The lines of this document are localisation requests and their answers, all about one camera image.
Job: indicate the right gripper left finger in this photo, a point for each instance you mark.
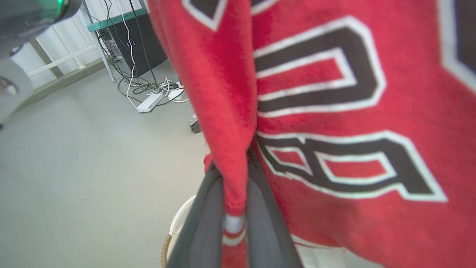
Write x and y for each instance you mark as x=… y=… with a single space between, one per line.
x=202 y=230

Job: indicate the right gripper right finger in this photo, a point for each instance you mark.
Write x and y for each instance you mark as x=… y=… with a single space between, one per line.
x=264 y=230

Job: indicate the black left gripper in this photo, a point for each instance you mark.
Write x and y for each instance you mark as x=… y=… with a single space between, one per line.
x=26 y=16

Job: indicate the red basketball jersey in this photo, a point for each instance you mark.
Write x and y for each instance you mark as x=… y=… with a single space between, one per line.
x=334 y=223

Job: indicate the teal edged table top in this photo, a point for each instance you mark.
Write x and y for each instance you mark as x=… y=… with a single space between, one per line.
x=111 y=20

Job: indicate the small caster wheel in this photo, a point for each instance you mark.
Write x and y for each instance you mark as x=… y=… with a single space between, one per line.
x=195 y=125

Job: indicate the black computer cabinet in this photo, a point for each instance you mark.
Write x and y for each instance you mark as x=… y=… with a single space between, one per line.
x=143 y=44

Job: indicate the long white power strip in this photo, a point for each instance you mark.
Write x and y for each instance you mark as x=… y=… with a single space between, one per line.
x=149 y=102

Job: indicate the short white power strip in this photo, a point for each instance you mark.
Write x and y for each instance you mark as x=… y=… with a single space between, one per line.
x=175 y=94

